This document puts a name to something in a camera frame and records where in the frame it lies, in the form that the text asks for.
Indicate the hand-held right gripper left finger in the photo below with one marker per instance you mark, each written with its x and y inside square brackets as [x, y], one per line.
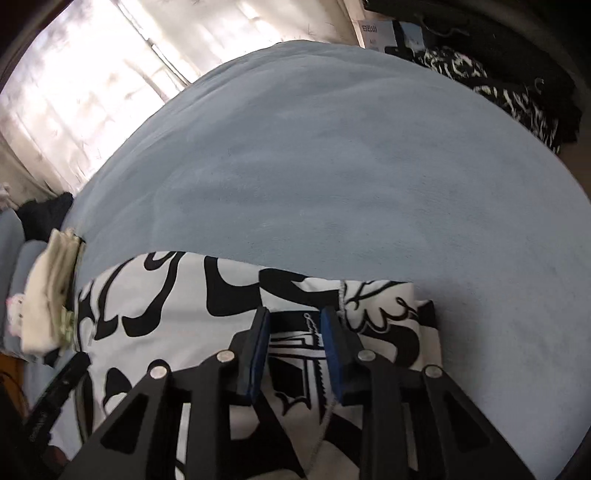
[258, 355]

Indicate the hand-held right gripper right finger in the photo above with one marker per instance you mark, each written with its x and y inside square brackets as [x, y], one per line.
[333, 355]

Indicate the black white printed jacket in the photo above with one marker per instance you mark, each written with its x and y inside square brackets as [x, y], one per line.
[184, 323]

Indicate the black white patterned clothes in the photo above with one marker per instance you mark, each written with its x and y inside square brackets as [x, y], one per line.
[461, 64]

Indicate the black hanging clothes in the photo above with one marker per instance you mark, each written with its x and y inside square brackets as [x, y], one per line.
[508, 46]

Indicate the orange wooden headboard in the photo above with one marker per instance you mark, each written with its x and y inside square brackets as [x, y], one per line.
[9, 369]

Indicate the pale green folded garment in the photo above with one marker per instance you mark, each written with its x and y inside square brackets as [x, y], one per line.
[67, 327]

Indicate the pink plush cat toy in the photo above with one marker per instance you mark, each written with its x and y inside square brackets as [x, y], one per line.
[14, 309]

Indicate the cream fluffy folded garment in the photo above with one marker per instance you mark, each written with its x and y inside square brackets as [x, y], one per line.
[46, 286]

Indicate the black fluffy garment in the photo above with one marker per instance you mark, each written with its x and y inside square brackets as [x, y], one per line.
[46, 214]

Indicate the sheer white curtain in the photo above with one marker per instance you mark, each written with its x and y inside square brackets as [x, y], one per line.
[92, 92]

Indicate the white printed cardboard box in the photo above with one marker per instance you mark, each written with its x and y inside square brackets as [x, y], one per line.
[378, 34]

